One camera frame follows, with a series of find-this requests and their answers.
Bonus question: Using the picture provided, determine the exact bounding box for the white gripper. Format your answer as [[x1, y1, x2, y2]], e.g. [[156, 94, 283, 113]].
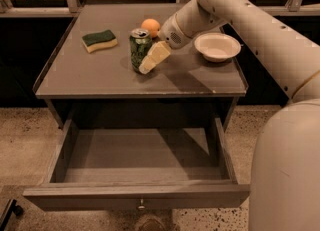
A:
[[139, 12, 193, 74]]

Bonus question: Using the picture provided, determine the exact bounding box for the green soda can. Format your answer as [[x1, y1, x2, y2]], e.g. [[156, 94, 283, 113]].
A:
[[129, 28, 153, 72]]

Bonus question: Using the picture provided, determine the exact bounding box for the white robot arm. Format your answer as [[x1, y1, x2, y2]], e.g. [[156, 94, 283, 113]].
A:
[[145, 0, 320, 231]]

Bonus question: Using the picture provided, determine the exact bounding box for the open grey top drawer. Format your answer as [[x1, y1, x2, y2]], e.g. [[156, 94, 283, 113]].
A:
[[23, 118, 250, 211]]

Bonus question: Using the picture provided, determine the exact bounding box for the metal drawer knob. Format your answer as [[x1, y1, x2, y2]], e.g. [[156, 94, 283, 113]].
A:
[[137, 199, 146, 211]]

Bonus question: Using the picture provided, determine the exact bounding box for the orange fruit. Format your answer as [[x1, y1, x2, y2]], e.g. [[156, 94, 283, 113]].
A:
[[141, 19, 160, 38]]

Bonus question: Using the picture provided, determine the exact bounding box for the grey cabinet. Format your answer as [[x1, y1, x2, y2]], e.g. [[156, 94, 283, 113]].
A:
[[32, 2, 250, 133]]

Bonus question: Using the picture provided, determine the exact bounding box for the green yellow sponge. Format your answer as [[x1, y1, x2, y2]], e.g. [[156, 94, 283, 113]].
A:
[[82, 30, 118, 53]]

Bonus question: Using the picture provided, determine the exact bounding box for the white bowl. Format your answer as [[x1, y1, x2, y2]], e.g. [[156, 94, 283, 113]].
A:
[[194, 33, 241, 63]]

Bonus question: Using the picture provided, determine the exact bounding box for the black caster wheel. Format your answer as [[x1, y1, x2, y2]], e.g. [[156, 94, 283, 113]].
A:
[[11, 199, 24, 217]]

